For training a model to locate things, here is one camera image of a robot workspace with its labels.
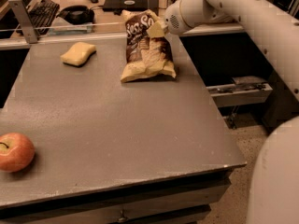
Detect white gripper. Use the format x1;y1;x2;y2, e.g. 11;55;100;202
147;1;187;38

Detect brown sea salt chip bag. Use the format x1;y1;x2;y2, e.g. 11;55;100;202
121;9;177;83

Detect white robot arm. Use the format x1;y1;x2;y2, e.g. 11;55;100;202
148;0;299;224

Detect yellow sponge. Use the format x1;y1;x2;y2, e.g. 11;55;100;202
60;42;96;67

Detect black laptop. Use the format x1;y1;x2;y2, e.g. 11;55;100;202
103;0;148;11

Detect black headphones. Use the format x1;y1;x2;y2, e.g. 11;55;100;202
58;5;94;25

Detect black keyboard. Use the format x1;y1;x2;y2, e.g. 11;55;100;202
22;0;60;35

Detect grey drawer front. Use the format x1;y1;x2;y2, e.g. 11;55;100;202
0;175;231;224

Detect red apple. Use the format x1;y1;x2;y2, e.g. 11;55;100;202
0;133;35;173

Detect grey metal bracket middle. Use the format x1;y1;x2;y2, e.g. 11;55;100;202
148;0;159;15

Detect grey metal rail shelf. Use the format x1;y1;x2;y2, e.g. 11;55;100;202
207;76;273;107

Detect grey metal bracket left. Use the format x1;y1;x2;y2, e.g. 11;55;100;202
8;0;39;44

